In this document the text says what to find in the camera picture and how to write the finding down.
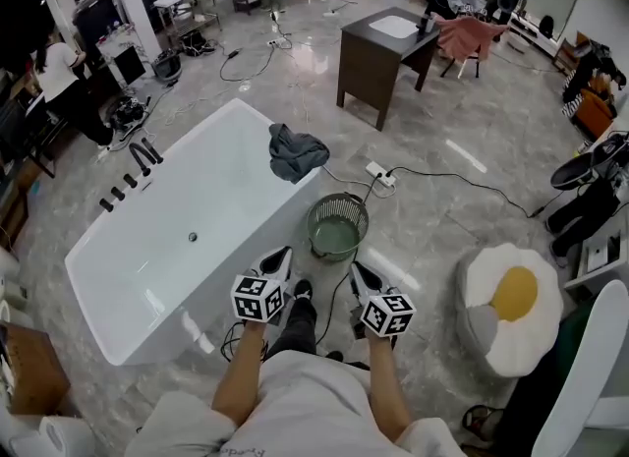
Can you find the white shelf unit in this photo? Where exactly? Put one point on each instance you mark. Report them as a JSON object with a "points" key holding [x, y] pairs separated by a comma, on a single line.
{"points": [[594, 258]]}

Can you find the person's white shirt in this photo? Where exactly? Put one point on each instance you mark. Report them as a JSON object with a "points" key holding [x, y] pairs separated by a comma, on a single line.
{"points": [[304, 411]]}

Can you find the black equipment pile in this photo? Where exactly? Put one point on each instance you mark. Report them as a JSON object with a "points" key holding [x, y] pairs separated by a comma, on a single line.
{"points": [[127, 112]]}

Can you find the fried egg shaped cushion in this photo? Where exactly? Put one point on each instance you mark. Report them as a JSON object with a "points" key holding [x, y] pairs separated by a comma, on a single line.
{"points": [[516, 298]]}

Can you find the black faucet knob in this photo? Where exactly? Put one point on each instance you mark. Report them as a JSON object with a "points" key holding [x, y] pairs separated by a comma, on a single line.
{"points": [[118, 193], [130, 181], [106, 205]]}

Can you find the small white power strip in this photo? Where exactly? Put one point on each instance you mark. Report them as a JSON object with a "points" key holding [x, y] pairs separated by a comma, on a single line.
{"points": [[276, 42]]}

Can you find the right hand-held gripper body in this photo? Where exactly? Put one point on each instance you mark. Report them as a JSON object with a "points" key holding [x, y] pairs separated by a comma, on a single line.
{"points": [[388, 315]]}

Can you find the white chair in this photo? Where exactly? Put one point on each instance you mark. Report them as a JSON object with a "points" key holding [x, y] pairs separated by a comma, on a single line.
{"points": [[585, 376]]}

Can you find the person's black shoe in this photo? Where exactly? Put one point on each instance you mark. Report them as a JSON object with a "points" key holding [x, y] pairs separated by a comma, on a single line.
{"points": [[303, 290]]}

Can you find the person's left forearm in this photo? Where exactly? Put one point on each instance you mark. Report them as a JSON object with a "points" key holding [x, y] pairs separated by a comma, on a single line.
{"points": [[241, 376]]}

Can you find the white paper roll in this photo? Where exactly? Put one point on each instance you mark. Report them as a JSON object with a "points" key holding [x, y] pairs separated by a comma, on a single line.
{"points": [[54, 438]]}

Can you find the folding chair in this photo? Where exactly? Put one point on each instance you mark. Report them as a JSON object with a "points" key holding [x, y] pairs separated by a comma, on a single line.
{"points": [[462, 67]]}

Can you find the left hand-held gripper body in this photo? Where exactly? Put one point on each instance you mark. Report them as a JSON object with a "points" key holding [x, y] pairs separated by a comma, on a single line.
{"points": [[258, 298]]}

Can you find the black cup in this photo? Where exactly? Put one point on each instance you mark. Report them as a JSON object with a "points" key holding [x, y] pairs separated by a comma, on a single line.
{"points": [[423, 27]]}

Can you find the dark wooden desk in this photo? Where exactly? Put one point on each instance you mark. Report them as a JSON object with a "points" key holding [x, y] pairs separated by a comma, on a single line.
{"points": [[368, 67]]}

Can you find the black hand shower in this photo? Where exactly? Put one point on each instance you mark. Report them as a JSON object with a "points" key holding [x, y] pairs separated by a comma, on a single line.
{"points": [[153, 151]]}

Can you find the orange bag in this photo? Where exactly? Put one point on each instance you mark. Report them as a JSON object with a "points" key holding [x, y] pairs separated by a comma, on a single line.
{"points": [[594, 116]]}

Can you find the brown wooden box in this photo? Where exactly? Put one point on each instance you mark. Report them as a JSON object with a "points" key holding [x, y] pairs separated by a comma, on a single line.
{"points": [[34, 371]]}

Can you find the grey cloth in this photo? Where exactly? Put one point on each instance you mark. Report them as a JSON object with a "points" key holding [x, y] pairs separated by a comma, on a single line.
{"points": [[295, 153]]}

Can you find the green plastic basket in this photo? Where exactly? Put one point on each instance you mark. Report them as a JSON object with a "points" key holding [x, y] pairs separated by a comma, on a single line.
{"points": [[339, 239]]}

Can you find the white bathtub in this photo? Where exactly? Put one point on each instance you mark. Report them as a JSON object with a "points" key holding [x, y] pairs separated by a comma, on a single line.
{"points": [[196, 189]]}

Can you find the person's black trousers leg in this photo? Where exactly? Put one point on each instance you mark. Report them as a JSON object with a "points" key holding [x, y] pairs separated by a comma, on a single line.
{"points": [[295, 329]]}

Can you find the black bathtub faucet spout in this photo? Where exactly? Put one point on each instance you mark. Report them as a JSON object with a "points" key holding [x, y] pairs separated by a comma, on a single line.
{"points": [[137, 151]]}

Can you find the pink cloth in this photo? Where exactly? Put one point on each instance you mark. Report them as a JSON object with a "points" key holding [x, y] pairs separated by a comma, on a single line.
{"points": [[467, 37]]}

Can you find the person's right forearm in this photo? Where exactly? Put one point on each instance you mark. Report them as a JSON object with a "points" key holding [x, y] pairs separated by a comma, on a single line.
{"points": [[388, 386]]}

